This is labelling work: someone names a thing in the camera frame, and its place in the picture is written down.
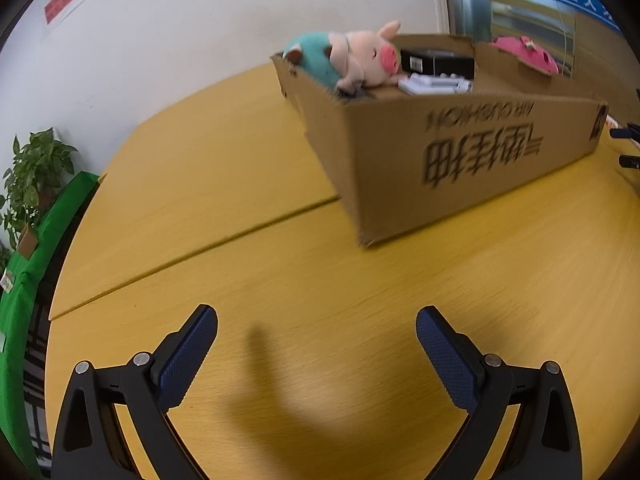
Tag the white label card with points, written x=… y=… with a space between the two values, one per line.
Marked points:
x=7 y=280

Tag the pink plush toy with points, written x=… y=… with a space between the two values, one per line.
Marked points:
x=525 y=52

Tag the cardboard box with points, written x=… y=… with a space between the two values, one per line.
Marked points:
x=450 y=160

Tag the plaid cloth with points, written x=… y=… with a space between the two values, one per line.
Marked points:
x=35 y=375

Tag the pig plush toy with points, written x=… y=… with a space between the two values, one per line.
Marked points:
x=365 y=60

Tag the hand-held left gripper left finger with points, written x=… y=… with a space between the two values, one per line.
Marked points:
x=187 y=355

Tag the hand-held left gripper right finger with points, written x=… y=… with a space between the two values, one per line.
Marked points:
x=445 y=360

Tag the dark blue small device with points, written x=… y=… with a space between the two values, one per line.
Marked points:
x=625 y=131

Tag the wooden desktop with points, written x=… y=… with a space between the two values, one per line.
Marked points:
x=300 y=285

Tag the white phone case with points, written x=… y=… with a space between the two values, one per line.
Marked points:
x=425 y=86

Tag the potted green plant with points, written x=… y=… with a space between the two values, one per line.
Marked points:
x=35 y=170

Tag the glass door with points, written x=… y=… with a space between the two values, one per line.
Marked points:
x=475 y=5

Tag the black product box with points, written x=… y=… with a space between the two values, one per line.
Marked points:
x=440 y=62

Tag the black small object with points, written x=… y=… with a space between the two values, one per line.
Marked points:
x=630 y=161

